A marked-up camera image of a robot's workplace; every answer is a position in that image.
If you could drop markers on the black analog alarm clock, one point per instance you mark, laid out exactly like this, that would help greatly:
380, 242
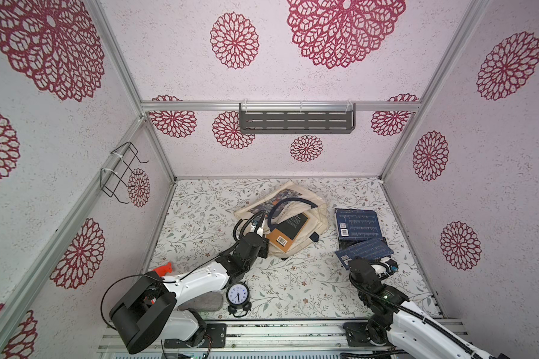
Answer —
238, 298

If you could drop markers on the grey metal wall shelf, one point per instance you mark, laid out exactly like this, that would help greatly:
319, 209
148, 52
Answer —
296, 121

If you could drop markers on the beige canvas tote bag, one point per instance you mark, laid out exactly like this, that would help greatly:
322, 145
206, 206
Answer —
287, 201

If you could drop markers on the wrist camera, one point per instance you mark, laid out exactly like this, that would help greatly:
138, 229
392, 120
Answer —
258, 226
385, 267

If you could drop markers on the orange spine book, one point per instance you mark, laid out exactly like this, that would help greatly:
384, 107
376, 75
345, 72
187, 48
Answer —
285, 235

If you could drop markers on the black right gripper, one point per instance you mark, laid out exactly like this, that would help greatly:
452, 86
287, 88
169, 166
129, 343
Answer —
370, 264

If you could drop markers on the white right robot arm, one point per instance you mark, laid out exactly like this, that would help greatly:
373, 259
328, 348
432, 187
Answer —
399, 322

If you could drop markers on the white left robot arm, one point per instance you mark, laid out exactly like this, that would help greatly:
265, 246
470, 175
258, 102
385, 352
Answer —
149, 312

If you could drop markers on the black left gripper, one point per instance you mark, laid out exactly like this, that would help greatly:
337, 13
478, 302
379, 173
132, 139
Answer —
265, 248

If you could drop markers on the black book with barcode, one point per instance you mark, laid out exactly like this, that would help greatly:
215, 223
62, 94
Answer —
371, 249

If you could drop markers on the black wire wall rack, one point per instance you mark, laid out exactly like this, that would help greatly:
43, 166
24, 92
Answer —
126, 181

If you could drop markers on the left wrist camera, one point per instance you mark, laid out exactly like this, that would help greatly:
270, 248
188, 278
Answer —
258, 226

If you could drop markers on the grey sponge block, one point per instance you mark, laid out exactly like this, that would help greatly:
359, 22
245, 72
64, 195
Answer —
208, 302

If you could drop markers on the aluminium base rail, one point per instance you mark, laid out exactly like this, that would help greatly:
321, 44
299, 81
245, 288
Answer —
279, 335

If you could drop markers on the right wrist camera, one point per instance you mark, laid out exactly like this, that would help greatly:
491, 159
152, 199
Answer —
385, 267

